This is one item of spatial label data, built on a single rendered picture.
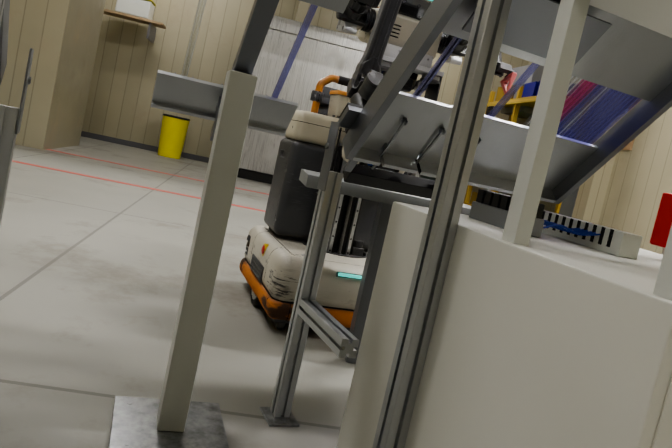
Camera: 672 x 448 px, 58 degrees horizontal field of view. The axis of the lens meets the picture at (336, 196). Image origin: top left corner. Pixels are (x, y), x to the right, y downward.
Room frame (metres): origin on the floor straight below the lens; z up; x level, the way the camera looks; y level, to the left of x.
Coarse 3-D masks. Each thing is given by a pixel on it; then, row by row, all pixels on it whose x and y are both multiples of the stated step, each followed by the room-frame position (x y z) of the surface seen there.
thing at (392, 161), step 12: (360, 156) 1.49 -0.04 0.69; (372, 156) 1.51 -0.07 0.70; (384, 156) 1.53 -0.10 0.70; (396, 156) 1.55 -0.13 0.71; (396, 168) 1.53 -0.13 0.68; (408, 168) 1.54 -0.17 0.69; (420, 168) 1.56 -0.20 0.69; (432, 168) 1.59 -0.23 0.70; (480, 180) 1.65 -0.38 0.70; (492, 180) 1.67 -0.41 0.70; (504, 180) 1.70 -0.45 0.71; (504, 192) 1.68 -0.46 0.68; (552, 192) 1.77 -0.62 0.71
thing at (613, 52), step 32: (512, 0) 1.20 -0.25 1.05; (544, 0) 1.21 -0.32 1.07; (448, 32) 1.28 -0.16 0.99; (512, 32) 1.26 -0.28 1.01; (544, 32) 1.27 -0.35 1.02; (608, 32) 1.35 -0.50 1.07; (640, 32) 1.36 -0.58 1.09; (544, 64) 1.39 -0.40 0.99; (576, 64) 1.41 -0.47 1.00; (608, 64) 1.42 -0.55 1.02; (640, 64) 1.44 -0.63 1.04; (640, 96) 1.52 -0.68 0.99
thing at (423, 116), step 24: (408, 96) 1.41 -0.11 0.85; (384, 120) 1.45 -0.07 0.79; (408, 120) 1.46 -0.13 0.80; (432, 120) 1.48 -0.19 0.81; (504, 120) 1.53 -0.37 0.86; (408, 144) 1.53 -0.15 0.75; (480, 144) 1.57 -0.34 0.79; (504, 144) 1.58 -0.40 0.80; (576, 144) 1.63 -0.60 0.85; (480, 168) 1.65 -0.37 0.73; (504, 168) 1.66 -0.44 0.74; (552, 168) 1.69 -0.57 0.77
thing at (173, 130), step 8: (168, 120) 8.57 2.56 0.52; (176, 120) 8.57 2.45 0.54; (184, 120) 8.64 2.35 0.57; (168, 128) 8.57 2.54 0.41; (176, 128) 8.58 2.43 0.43; (184, 128) 8.66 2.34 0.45; (160, 136) 8.65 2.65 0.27; (168, 136) 8.57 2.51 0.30; (176, 136) 8.60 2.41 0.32; (184, 136) 8.71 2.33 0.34; (160, 144) 8.62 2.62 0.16; (168, 144) 8.58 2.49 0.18; (176, 144) 8.61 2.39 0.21; (160, 152) 8.61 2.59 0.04; (168, 152) 8.58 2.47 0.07; (176, 152) 8.64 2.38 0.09
